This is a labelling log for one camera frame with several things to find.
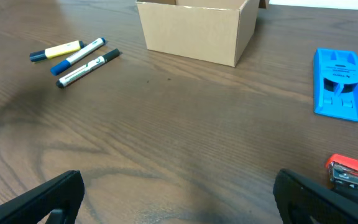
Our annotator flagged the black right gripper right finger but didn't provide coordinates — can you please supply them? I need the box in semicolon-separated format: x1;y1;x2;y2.
273;169;358;223

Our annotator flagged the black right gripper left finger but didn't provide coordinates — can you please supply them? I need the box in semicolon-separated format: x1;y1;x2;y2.
0;170;85;224

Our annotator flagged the blue whiteboard eraser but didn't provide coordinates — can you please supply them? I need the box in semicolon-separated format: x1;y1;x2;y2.
313;48;358;122

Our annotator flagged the yellow highlighter pen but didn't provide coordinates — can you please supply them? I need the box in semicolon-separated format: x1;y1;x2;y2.
29;40;85;62

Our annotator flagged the brown cardboard box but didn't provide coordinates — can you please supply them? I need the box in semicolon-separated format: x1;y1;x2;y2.
136;0;269;67

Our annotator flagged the blue whiteboard marker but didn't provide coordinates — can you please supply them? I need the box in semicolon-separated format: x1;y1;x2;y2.
50;37;106;76

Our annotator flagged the black whiteboard marker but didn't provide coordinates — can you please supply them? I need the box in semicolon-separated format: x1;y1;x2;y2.
56;49;121;88

